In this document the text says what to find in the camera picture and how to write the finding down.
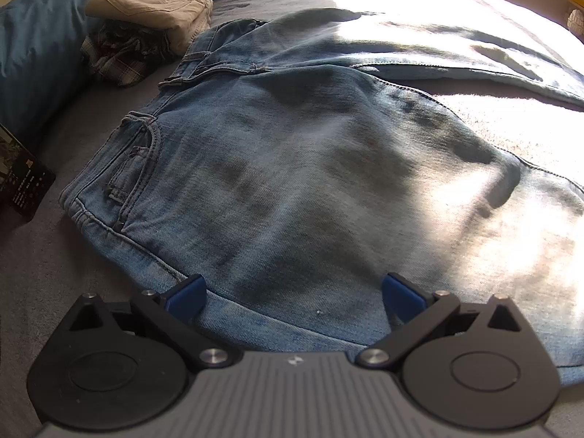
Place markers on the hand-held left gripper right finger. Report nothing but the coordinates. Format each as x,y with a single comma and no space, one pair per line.
399,299

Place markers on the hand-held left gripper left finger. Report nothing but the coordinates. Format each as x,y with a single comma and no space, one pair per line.
187,296

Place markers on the blue jeans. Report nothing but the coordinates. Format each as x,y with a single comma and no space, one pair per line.
296,169

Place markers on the black printed box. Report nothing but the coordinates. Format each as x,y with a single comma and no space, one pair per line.
23,178

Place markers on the plaid shirt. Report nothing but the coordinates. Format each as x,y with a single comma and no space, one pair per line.
123,54

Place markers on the beige pants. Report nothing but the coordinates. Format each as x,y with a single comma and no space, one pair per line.
150,4

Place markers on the blue pillow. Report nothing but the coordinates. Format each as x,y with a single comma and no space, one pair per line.
41,41

